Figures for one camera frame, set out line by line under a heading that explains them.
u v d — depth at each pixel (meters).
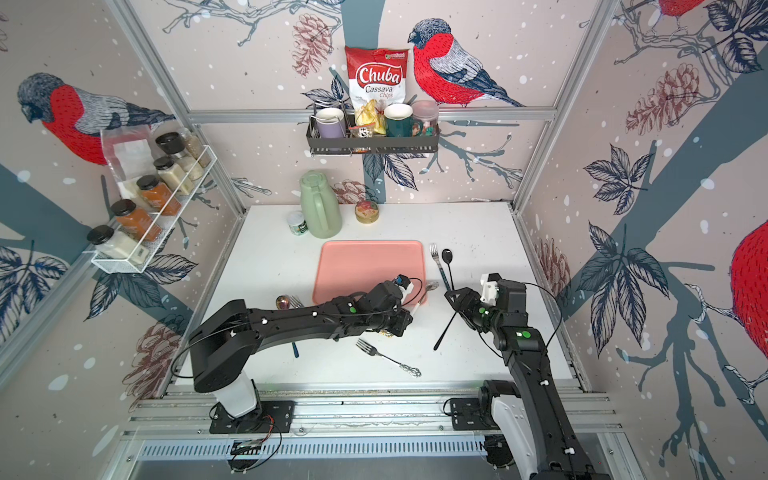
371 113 0.83
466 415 0.73
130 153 0.70
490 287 0.74
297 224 1.10
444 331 0.88
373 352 0.84
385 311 0.65
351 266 1.04
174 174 0.76
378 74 0.79
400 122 0.81
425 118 0.85
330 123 0.80
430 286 0.90
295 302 0.93
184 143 0.83
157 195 0.71
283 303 0.92
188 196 0.81
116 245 0.61
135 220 0.66
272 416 0.73
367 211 1.16
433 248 1.07
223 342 0.48
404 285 0.75
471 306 0.70
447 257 1.04
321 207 0.95
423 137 0.86
